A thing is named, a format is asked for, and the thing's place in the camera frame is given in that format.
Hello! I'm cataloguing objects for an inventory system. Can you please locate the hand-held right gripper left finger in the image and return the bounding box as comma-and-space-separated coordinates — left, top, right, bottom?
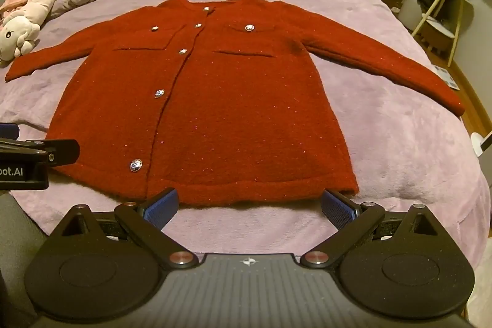
50, 188, 198, 271

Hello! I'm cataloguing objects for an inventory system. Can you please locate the red knit cardigan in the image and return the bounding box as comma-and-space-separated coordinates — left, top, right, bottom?
5, 0, 465, 206

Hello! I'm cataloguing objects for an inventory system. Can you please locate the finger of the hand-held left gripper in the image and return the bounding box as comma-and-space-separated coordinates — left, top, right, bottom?
0, 138, 81, 167
0, 123, 21, 140

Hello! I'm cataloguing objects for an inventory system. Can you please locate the side table with yellow legs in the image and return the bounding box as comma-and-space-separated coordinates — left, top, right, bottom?
411, 0, 476, 68

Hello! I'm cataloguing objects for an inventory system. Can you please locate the white plush toy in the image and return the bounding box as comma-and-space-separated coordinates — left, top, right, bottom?
0, 0, 68, 63

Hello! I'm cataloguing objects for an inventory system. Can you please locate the bed with purple sheet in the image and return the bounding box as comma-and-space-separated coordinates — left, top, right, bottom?
0, 0, 492, 269

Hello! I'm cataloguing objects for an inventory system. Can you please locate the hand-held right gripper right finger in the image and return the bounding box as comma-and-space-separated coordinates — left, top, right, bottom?
302, 190, 448, 269

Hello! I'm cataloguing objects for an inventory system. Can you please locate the small white object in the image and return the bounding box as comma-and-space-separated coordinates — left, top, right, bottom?
470, 132, 492, 158

